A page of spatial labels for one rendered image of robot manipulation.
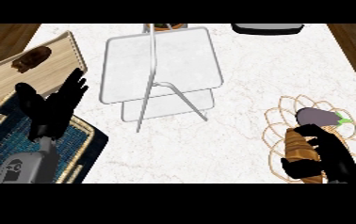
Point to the black and grey appliance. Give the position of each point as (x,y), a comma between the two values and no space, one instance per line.
(268,28)

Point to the blue woven placemat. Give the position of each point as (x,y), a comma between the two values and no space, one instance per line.
(76,146)

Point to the pale wooden cutting board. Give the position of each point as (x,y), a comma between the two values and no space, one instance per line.
(47,67)

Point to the brown croissant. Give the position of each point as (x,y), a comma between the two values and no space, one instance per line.
(302,152)

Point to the orange pot with plant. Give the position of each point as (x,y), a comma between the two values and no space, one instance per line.
(163,27)

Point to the dark brown bread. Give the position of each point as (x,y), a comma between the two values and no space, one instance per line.
(32,59)

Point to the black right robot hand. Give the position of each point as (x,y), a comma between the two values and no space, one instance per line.
(335,154)

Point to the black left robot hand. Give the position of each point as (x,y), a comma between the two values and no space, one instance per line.
(56,108)

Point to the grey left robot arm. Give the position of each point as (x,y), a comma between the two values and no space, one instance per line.
(29,166)

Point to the white tiered shelf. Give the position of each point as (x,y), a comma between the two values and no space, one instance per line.
(160,71)

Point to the purple eggplant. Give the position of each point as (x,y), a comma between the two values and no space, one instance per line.
(320,117)

